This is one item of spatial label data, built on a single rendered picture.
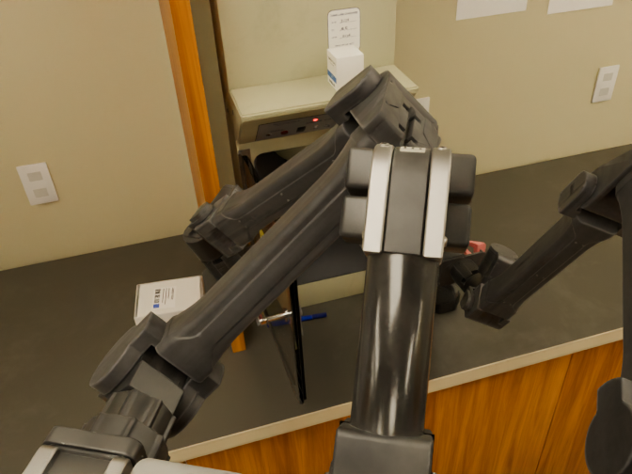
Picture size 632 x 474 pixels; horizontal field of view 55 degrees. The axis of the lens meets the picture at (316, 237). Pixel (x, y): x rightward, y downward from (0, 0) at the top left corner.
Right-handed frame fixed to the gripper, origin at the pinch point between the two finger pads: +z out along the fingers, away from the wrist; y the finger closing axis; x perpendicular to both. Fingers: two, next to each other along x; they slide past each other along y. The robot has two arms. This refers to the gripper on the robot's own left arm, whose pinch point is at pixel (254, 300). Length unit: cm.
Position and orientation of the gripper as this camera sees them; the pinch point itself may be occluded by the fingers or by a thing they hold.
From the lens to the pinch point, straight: 110.9
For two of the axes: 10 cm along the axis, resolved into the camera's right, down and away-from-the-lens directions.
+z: 4.0, 6.5, 6.4
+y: -8.8, 4.7, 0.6
